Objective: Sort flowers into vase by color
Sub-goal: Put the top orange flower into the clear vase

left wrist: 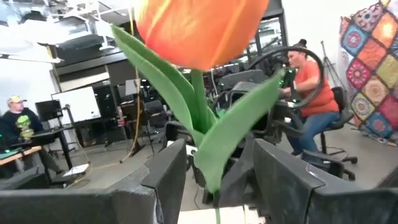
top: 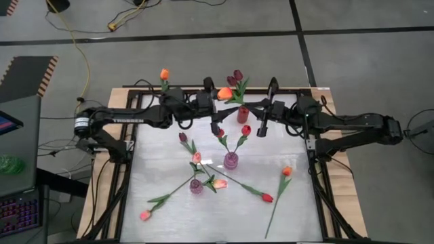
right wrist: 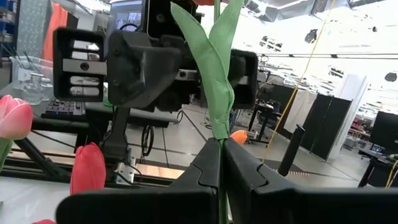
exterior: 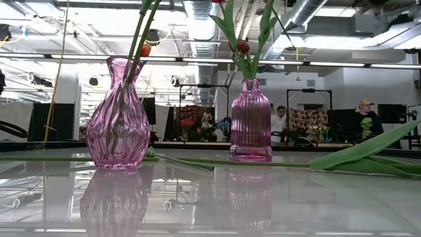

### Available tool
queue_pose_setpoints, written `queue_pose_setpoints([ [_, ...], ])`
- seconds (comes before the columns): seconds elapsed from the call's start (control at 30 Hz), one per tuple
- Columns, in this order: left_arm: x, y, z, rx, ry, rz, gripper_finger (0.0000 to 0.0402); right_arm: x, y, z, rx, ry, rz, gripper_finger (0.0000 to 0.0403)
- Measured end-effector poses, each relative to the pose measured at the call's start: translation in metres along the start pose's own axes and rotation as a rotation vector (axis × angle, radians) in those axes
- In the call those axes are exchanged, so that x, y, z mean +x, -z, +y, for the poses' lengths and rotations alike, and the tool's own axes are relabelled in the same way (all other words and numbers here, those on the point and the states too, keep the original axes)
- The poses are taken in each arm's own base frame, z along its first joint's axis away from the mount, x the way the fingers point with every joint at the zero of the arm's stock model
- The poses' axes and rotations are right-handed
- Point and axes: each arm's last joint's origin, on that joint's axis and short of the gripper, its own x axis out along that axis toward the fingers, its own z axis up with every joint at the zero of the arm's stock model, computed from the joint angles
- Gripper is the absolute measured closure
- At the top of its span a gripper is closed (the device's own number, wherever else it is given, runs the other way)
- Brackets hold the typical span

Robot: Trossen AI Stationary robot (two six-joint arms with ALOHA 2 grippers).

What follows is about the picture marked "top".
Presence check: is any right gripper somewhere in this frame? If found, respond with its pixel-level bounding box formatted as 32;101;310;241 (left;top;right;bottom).
243;98;289;138

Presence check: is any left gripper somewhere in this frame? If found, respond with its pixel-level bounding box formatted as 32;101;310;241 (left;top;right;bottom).
193;90;253;138

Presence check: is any red artificial tulip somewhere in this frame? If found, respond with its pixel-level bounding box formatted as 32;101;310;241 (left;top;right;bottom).
216;127;232;157
232;124;252;156
206;164;275;204

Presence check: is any orange artificial tulip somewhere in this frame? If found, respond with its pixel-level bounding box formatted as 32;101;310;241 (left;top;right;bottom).
159;68;172;93
264;165;294;240
216;86;235;102

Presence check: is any pink artificial tulip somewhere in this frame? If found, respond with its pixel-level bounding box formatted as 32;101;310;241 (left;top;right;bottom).
140;174;195;223
189;151;205;184
202;174;229;195

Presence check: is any pink round bulb glass vase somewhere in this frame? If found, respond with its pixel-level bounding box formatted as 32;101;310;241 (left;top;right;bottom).
189;178;204;195

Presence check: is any red ribbed glass vase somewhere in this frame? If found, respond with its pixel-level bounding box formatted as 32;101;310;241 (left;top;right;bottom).
237;105;250;125

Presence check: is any pink ribbed cylinder glass vase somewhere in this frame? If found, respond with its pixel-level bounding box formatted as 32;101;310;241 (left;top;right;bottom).
223;151;239;171

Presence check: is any black flat bar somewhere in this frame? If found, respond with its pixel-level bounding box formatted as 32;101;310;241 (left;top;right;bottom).
121;84;204;89

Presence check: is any black cart leg bar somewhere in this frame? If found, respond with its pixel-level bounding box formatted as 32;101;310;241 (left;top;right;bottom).
35;167;90;199

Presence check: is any black stand foot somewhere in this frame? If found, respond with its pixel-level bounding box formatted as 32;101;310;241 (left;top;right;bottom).
45;0;71;14

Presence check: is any large black striped-edge floor mat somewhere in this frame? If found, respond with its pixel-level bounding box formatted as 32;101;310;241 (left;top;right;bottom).
0;56;60;104

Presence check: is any black computer monitor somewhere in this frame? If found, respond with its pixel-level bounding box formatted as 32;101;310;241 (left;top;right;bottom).
0;110;24;136

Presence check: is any green translucent object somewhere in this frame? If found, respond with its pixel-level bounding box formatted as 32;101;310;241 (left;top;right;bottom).
0;154;26;176

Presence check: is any purple backlit keyboard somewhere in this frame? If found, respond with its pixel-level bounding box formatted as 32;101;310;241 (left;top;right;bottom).
0;189;45;238

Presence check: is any small black striped-edge floor mat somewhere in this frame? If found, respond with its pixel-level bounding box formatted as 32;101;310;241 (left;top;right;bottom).
0;0;20;17

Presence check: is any black aluminium table frame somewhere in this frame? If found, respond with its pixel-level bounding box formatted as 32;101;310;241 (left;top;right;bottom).
77;87;369;244

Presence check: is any long yellow floor cable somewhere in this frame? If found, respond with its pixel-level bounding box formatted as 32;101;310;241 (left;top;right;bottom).
45;0;92;104

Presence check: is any yellow cable with plug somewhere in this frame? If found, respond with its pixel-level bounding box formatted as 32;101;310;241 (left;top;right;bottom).
107;0;150;32

